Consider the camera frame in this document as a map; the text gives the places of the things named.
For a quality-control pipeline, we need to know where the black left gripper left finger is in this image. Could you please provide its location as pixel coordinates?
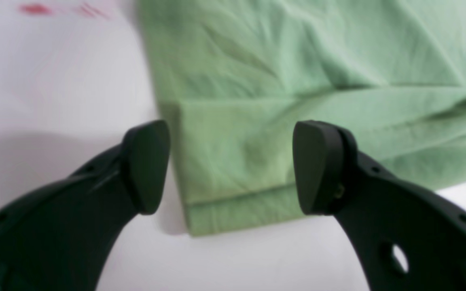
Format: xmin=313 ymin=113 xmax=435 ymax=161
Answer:
xmin=0 ymin=120 xmax=171 ymax=291

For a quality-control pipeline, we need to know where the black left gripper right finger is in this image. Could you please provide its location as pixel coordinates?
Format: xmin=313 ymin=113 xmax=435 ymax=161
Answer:
xmin=292 ymin=121 xmax=466 ymax=291

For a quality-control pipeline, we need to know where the green polo t-shirt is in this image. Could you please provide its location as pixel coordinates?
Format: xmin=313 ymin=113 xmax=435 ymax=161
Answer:
xmin=136 ymin=0 xmax=466 ymax=236

